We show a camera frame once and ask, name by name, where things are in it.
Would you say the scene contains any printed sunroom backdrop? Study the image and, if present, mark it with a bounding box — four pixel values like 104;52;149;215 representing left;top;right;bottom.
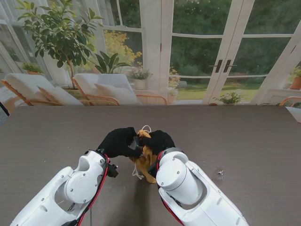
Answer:
0;0;301;106

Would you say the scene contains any white object at table edge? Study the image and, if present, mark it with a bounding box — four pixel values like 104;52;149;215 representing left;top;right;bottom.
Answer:
285;106;301;123

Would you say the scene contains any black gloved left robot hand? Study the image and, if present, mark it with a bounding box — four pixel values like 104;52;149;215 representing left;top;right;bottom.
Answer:
96;127;143;159

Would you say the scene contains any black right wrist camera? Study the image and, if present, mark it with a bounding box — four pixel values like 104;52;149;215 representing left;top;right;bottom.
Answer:
147;162;158;176

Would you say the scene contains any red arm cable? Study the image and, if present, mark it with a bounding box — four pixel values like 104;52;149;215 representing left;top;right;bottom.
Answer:
75;154;111;226
155;152;186;226

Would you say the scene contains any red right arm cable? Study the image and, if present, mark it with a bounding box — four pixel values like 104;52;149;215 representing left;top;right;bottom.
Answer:
155;152;186;226

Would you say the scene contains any red left arm cable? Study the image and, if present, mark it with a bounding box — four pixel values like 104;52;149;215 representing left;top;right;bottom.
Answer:
75;154;111;226

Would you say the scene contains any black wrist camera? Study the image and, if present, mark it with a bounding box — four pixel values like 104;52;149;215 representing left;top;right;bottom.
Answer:
147;162;158;176
107;163;119;178

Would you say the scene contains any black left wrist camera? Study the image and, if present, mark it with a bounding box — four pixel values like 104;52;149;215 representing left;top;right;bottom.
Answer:
107;163;119;178

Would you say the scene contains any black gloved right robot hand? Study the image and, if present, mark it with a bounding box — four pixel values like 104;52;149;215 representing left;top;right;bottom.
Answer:
138;129;176;156

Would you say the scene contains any black object at table edge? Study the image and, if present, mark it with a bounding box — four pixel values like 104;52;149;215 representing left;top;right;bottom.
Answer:
0;103;10;117

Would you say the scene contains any mustard corduroy drawstring bag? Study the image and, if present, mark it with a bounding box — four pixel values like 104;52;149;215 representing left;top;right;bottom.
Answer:
131;125;158;184

